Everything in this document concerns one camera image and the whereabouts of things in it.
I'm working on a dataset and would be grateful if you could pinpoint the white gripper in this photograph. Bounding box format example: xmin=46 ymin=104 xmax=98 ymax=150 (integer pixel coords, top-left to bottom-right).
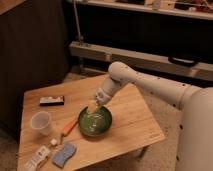
xmin=87 ymin=77 xmax=122 ymax=114

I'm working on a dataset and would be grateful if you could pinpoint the clear plastic cup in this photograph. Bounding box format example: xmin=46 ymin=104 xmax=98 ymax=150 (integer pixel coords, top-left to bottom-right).
xmin=30 ymin=111 xmax=52 ymax=136

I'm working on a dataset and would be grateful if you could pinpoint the long case with handle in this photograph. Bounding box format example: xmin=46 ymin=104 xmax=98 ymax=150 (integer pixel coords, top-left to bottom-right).
xmin=69 ymin=41 xmax=213 ymax=81

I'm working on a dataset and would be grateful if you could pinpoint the green ceramic bowl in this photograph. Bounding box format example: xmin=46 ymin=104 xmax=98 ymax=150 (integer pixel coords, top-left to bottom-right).
xmin=78 ymin=106 xmax=112 ymax=137

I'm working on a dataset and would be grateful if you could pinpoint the wooden table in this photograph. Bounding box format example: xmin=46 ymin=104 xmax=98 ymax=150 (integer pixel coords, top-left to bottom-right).
xmin=18 ymin=75 xmax=165 ymax=171

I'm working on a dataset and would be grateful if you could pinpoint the blue sponge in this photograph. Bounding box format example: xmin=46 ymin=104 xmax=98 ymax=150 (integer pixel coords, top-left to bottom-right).
xmin=52 ymin=143 xmax=76 ymax=169

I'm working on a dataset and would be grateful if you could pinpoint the metal stand pole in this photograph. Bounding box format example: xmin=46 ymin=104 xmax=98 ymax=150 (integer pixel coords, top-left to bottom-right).
xmin=72 ymin=0 xmax=83 ymax=45

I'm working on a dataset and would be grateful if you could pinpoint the upper shelf with items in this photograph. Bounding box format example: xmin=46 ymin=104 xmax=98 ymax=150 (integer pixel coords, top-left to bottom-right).
xmin=67 ymin=0 xmax=213 ymax=21

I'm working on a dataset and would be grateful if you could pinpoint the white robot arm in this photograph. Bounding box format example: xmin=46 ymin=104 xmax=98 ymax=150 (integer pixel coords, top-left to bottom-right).
xmin=88 ymin=61 xmax=213 ymax=171

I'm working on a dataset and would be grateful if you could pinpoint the black small box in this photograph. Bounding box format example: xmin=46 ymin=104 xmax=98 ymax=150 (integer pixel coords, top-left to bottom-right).
xmin=39 ymin=96 xmax=65 ymax=106

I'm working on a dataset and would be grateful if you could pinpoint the white tube with cap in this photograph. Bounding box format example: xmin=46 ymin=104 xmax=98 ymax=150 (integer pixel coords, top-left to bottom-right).
xmin=22 ymin=138 xmax=58 ymax=171

